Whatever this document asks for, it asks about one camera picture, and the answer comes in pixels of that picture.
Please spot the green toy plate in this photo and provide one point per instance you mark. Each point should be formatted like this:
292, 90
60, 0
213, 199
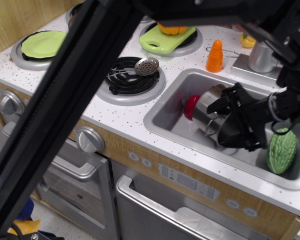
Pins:
42, 45

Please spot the grey oven dial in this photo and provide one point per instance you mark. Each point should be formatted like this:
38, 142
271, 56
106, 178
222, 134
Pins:
10, 103
89, 140

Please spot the grey oven dial left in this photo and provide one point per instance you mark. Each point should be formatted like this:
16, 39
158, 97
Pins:
10, 103

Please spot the toy oven door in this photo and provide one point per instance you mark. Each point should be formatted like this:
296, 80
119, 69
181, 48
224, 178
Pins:
77, 185

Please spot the green bitter gourd toy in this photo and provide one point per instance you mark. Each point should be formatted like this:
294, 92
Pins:
281, 151

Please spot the metal slotted skimmer spoon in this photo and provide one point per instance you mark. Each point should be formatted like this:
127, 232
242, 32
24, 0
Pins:
144, 67

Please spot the orange toy pumpkin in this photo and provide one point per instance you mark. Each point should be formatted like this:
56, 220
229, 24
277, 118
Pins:
171, 30

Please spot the grey oven dial right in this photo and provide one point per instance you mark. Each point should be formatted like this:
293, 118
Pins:
89, 140

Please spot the red toy vegetable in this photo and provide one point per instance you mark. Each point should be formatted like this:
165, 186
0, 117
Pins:
190, 105

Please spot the stainless steel pot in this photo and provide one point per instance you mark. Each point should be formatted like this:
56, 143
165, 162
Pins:
219, 126

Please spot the blue clamp tool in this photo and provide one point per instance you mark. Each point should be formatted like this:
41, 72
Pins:
26, 211

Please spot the grey stove knob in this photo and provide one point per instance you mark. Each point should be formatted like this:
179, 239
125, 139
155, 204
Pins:
146, 19

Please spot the yellow toy bell pepper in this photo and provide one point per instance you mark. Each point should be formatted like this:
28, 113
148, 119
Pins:
247, 41

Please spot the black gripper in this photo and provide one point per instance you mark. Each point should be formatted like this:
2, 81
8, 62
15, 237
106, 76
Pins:
248, 117

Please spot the grey toy faucet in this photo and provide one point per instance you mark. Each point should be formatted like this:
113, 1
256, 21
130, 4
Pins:
260, 65

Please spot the back left stove burner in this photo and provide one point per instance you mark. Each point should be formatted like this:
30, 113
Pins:
72, 13

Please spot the green cutting board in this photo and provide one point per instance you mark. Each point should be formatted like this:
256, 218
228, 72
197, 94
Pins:
155, 41

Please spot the grey toy sink basin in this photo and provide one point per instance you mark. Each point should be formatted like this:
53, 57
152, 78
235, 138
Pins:
166, 118

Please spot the toy dishwasher door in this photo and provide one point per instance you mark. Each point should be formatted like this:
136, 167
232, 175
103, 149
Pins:
149, 210

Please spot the front right black burner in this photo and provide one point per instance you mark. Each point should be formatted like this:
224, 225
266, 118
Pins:
129, 89

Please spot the front left stove burner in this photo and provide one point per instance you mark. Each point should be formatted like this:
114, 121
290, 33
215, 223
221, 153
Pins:
35, 65

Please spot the orange toy carrot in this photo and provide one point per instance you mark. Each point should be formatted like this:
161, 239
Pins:
215, 58

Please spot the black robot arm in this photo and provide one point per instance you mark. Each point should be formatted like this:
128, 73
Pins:
90, 50

